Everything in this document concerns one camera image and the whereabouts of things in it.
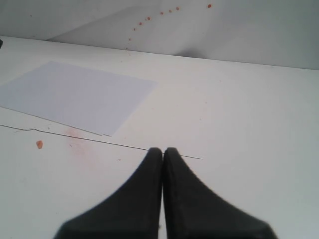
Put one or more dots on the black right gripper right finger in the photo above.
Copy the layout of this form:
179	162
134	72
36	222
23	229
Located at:
193	211

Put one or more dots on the white backdrop paper sheet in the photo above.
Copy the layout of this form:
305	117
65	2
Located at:
270	32

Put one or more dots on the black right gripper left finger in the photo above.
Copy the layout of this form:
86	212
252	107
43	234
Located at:
132	212

